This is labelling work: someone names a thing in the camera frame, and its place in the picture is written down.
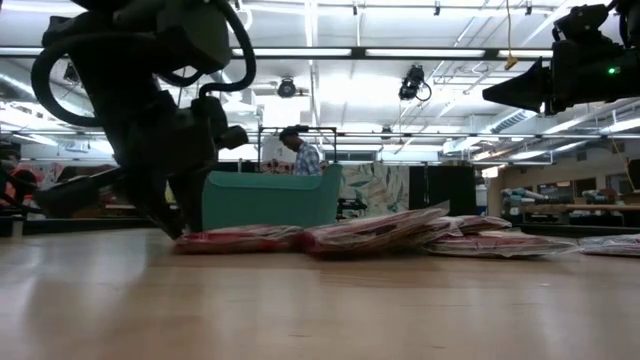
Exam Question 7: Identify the person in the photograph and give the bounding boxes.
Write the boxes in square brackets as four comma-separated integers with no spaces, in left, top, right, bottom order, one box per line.
[278,125,324,177]
[0,142,40,216]

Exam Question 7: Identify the black overhead camera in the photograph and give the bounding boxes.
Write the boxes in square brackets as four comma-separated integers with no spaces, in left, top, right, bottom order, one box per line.
[398,63,433,103]

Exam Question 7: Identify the teal plastic basket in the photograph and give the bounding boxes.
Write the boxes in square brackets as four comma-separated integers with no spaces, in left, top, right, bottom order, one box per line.
[202,163,345,231]

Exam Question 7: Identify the round black ceiling lamp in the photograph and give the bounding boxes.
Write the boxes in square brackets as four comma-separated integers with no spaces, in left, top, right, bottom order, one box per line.
[276,77,298,99]

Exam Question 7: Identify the yellow hanging cable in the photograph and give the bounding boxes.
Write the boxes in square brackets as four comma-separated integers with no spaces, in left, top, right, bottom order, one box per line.
[503,0,519,71]

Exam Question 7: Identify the black overhead rig bar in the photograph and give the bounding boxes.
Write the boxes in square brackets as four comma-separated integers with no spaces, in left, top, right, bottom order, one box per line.
[0,46,640,60]

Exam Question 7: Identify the wooden workbench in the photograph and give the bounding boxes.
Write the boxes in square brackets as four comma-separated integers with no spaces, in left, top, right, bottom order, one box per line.
[519,202,640,214]

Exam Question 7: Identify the leaf pattern wall panel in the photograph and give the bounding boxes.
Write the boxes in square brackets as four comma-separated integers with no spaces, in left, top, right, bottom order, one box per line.
[339,163,410,219]

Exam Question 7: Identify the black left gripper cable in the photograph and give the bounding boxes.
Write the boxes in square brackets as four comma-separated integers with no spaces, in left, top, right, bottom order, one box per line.
[199,0,258,99]

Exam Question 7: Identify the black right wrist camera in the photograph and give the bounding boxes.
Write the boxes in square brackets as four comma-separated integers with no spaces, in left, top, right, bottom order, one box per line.
[552,3,612,47]

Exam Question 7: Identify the black cabinet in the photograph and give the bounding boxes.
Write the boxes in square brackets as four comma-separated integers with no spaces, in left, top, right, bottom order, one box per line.
[408,164,477,217]

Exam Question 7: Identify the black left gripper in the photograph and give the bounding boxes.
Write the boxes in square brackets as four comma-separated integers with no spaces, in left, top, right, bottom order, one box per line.
[32,95,250,241]

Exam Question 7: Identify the red popcorn bag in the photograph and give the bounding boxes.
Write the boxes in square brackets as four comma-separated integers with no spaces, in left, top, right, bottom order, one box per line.
[298,200,450,260]
[172,223,305,255]
[424,230,579,260]
[578,233,640,258]
[439,214,514,236]

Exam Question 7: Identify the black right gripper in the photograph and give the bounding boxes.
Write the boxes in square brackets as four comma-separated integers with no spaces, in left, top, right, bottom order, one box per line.
[482,39,640,115]

